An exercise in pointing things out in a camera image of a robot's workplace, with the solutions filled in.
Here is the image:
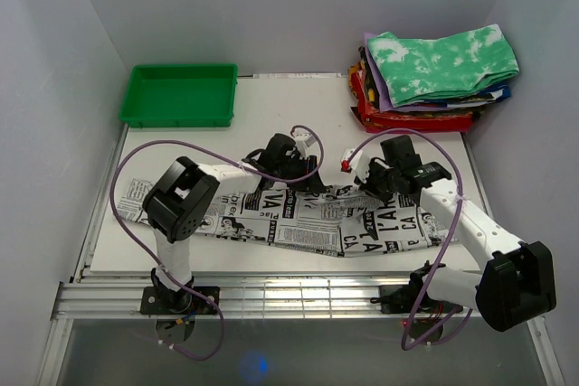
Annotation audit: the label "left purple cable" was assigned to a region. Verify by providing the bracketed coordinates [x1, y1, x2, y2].
[109, 124, 325, 361]

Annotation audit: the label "green tie-dye folded trousers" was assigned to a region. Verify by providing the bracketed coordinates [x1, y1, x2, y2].
[367, 24, 519, 108]

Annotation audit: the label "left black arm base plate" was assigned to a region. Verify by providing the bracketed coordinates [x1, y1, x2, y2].
[138, 285, 222, 315]

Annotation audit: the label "yellow black folded trousers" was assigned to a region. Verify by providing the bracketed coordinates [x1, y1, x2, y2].
[347, 46, 379, 108]

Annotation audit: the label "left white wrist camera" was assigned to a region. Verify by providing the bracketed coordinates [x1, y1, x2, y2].
[290, 131, 316, 154]

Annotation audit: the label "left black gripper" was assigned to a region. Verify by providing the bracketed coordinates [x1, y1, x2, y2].
[275, 155, 327, 193]

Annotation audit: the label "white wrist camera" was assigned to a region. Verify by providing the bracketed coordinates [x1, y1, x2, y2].
[290, 131, 316, 154]
[340, 148, 371, 183]

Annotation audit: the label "red folded trousers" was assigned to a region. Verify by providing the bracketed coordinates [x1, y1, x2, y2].
[348, 70, 480, 133]

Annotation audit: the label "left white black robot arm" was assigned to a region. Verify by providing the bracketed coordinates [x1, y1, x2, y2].
[142, 132, 327, 314]

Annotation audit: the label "aluminium frame rail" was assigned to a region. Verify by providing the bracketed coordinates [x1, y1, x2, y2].
[52, 277, 407, 320]

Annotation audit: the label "green plastic tray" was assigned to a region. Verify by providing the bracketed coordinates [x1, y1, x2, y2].
[119, 63, 238, 128]

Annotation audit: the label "newspaper print trousers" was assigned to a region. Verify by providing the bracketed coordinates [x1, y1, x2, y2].
[111, 176, 458, 259]

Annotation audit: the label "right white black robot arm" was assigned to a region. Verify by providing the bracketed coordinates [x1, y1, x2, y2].
[342, 135, 556, 332]

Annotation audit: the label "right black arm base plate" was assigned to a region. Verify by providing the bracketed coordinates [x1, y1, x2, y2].
[372, 284, 464, 314]

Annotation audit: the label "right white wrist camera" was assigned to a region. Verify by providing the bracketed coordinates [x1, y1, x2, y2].
[340, 148, 371, 183]

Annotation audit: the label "blue folded trousers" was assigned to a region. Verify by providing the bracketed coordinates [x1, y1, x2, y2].
[472, 83, 511, 104]

